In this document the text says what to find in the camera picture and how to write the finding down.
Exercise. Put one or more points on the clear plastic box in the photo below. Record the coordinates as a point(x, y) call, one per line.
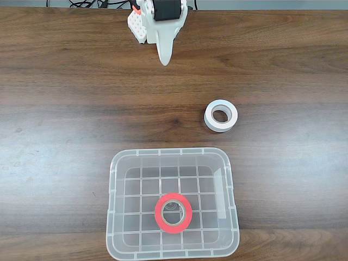
point(130, 244)

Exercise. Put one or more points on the red tape roll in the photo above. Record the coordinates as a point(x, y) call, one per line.
point(159, 217)

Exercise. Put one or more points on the white tape roll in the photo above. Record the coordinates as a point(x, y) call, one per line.
point(208, 119)

